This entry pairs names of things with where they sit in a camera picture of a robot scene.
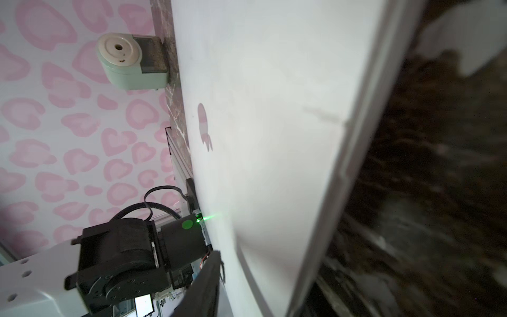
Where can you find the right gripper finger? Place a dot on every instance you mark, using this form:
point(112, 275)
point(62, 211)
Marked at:
point(202, 298)

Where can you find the grey laptop sleeve top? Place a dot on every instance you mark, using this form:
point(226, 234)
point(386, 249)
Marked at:
point(476, 31)

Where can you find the silver apple laptop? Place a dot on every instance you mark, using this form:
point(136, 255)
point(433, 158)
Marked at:
point(281, 99)

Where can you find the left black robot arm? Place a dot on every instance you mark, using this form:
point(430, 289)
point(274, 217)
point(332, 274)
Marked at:
point(144, 250)

